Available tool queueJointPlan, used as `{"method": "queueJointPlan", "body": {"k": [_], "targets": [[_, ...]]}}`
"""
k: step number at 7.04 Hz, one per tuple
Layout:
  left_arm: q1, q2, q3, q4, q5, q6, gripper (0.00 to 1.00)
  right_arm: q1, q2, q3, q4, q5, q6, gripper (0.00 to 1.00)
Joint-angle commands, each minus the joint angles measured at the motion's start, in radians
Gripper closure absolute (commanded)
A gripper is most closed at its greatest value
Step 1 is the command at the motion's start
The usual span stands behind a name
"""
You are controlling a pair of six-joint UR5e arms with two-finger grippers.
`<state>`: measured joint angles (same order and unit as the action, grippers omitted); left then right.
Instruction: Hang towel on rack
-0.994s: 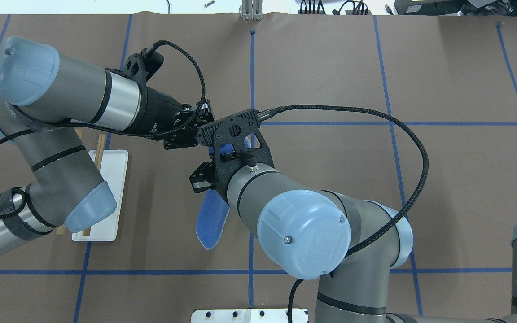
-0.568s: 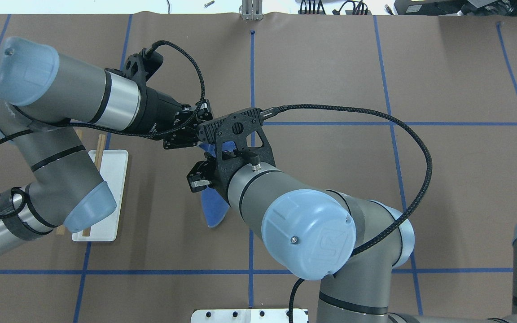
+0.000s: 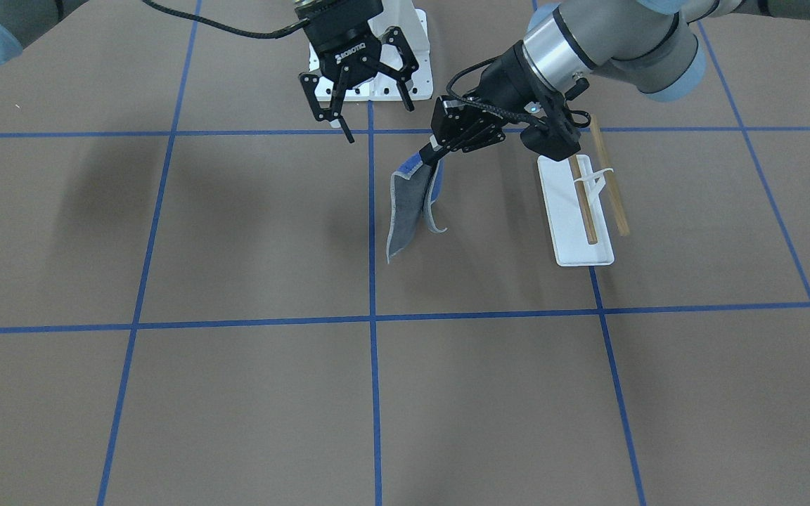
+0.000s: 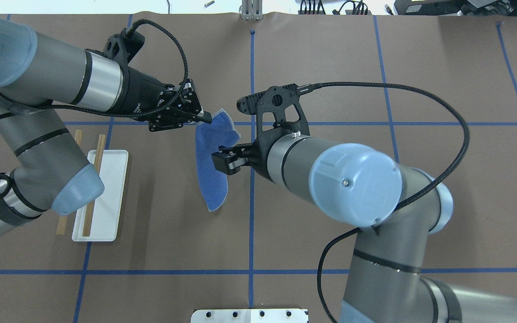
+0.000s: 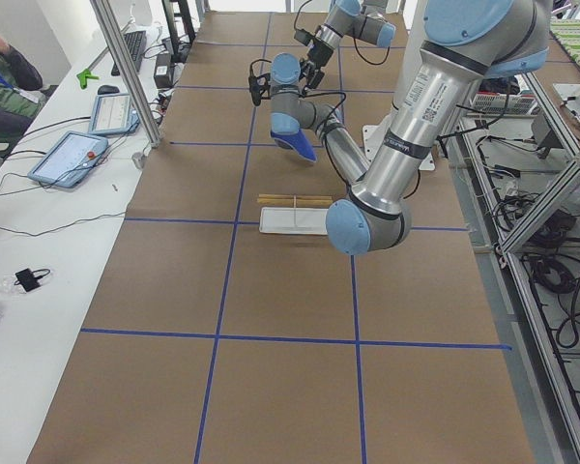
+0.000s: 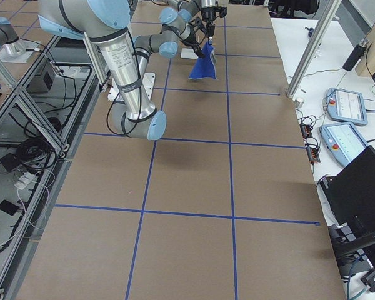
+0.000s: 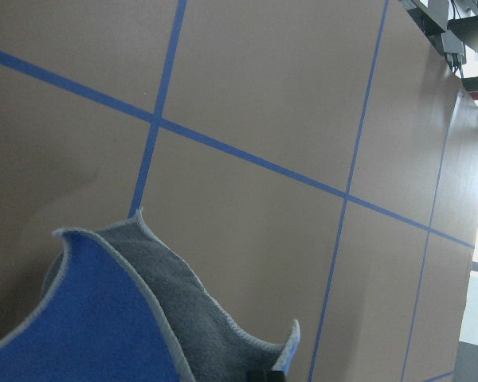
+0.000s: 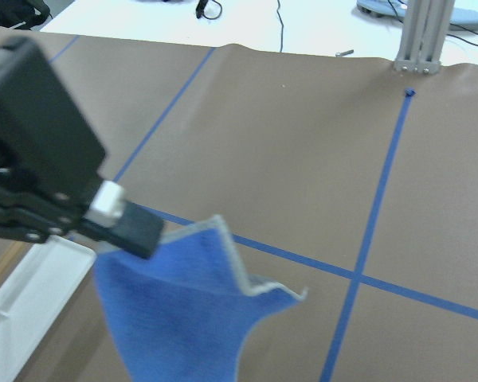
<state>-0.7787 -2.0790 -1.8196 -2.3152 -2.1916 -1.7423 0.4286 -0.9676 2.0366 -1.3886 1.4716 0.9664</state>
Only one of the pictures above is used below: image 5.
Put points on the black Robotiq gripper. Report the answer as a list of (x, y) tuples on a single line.
[(319, 55)]

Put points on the blue towel with grey edge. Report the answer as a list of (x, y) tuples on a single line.
[(296, 142)]

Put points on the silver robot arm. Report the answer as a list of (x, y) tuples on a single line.
[(360, 21), (457, 44)]

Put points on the white towel rack with wooden bars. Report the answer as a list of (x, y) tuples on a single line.
[(293, 214)]

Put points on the black power box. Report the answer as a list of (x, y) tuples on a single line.
[(164, 71)]

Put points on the black keyboard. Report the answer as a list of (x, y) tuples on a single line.
[(136, 44)]

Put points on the black computer mouse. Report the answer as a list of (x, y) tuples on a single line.
[(108, 90)]

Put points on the green clamp tool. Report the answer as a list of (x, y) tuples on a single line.
[(84, 76)]

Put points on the blue teach pendant tablet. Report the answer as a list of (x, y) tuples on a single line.
[(70, 160)]

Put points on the brown paper table mat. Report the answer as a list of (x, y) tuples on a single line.
[(210, 342)]

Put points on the person in green shirt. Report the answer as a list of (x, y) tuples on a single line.
[(19, 103)]

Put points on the aluminium frame post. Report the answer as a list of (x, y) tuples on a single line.
[(116, 45)]

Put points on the aluminium side frame rail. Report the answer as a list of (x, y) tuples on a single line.
[(526, 171)]

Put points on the black adapter with cable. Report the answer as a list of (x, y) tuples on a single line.
[(29, 280)]

